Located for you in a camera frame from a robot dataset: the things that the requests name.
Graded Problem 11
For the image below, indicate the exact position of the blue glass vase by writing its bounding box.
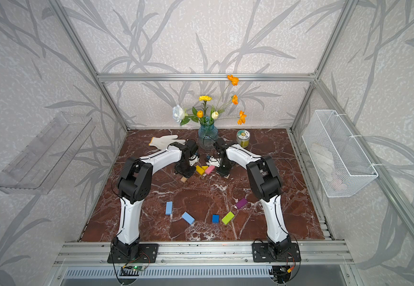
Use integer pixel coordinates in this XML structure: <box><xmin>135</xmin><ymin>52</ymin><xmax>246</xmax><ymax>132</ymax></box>
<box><xmin>197</xmin><ymin>123</ymin><xmax>218</xmax><ymax>151</ymax></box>

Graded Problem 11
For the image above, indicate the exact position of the white wire mesh basket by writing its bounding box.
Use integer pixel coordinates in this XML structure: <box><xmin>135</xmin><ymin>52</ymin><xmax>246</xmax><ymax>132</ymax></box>
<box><xmin>302</xmin><ymin>110</ymin><xmax>378</xmax><ymax>198</ymax></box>

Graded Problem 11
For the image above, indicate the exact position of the light blue slanted block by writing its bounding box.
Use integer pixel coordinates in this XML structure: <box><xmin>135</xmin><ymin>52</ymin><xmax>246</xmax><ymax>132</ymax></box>
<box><xmin>182</xmin><ymin>212</ymin><xmax>195</xmax><ymax>225</ymax></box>

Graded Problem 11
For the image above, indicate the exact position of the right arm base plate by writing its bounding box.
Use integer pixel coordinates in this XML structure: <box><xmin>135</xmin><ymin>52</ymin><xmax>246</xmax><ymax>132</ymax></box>
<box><xmin>252</xmin><ymin>241</ymin><xmax>302</xmax><ymax>263</ymax></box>

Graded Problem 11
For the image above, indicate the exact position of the lime green block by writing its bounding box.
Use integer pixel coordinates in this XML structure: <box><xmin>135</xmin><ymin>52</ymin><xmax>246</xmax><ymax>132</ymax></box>
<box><xmin>221</xmin><ymin>212</ymin><xmax>235</xmax><ymax>225</ymax></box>

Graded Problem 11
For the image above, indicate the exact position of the light blue upright block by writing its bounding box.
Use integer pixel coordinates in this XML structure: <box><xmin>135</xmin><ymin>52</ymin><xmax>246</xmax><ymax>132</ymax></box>
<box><xmin>165</xmin><ymin>201</ymin><xmax>173</xmax><ymax>215</ymax></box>

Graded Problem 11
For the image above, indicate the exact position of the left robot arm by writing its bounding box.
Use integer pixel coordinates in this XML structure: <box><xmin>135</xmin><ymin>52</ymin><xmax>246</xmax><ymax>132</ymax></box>
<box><xmin>112</xmin><ymin>139</ymin><xmax>198</xmax><ymax>257</ymax></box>

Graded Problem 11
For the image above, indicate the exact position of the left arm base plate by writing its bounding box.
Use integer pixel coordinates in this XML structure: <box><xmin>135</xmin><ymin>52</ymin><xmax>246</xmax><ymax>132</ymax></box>
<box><xmin>107</xmin><ymin>243</ymin><xmax>159</xmax><ymax>264</ymax></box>

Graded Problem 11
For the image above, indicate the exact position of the left controller board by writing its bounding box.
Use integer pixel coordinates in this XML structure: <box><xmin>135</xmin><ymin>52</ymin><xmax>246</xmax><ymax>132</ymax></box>
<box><xmin>119</xmin><ymin>265</ymin><xmax>148</xmax><ymax>276</ymax></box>

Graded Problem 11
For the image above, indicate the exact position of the dark blue cube block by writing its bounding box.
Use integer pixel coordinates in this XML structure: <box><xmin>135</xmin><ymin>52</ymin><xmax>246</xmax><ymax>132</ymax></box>
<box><xmin>212</xmin><ymin>214</ymin><xmax>220</xmax><ymax>224</ymax></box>

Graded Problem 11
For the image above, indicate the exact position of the pink rectangular block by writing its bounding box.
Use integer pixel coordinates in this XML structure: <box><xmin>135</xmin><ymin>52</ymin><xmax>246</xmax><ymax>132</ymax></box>
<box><xmin>205</xmin><ymin>165</ymin><xmax>216</xmax><ymax>174</ymax></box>

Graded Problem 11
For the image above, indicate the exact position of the aluminium cage frame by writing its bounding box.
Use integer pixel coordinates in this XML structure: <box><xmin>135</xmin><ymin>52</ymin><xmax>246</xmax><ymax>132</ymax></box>
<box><xmin>47</xmin><ymin>0</ymin><xmax>414</xmax><ymax>265</ymax></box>

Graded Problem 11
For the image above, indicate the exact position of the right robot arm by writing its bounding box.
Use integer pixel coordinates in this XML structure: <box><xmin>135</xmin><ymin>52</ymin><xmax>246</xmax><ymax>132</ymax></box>
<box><xmin>214</xmin><ymin>138</ymin><xmax>292</xmax><ymax>253</ymax></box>

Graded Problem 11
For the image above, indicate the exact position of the clear acrylic wall shelf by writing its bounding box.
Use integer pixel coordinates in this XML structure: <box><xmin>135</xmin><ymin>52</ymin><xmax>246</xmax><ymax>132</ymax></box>
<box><xmin>0</xmin><ymin>112</ymin><xmax>96</xmax><ymax>195</ymax></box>

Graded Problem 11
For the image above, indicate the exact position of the yellow rectangular block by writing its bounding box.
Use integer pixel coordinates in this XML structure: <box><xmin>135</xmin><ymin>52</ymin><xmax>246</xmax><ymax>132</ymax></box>
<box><xmin>196</xmin><ymin>166</ymin><xmax>205</xmax><ymax>176</ymax></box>

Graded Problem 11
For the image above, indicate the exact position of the white cloth in basket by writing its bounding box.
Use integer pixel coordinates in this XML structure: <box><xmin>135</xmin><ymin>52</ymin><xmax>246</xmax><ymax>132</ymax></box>
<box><xmin>310</xmin><ymin>143</ymin><xmax>347</xmax><ymax>191</ymax></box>

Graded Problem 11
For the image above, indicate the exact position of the small green tin can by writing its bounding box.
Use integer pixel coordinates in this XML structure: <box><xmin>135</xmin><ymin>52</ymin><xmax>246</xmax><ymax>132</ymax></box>
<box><xmin>236</xmin><ymin>129</ymin><xmax>250</xmax><ymax>148</ymax></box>

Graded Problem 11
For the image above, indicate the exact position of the aluminium front rail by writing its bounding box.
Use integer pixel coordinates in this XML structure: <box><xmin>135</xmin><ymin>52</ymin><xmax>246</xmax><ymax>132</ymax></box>
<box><xmin>53</xmin><ymin>240</ymin><xmax>354</xmax><ymax>267</ymax></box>

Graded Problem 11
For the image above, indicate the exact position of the white knit glove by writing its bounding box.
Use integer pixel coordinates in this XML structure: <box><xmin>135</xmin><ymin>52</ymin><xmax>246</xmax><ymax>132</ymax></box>
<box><xmin>148</xmin><ymin>135</ymin><xmax>185</xmax><ymax>150</ymax></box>

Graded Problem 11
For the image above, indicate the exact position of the purple block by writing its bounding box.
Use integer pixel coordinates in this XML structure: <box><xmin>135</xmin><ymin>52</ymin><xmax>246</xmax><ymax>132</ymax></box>
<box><xmin>235</xmin><ymin>198</ymin><xmax>248</xmax><ymax>209</ymax></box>

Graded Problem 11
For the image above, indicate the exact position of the artificial flower bouquet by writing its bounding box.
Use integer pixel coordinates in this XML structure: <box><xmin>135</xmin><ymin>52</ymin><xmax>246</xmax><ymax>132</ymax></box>
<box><xmin>172</xmin><ymin>75</ymin><xmax>240</xmax><ymax>126</ymax></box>

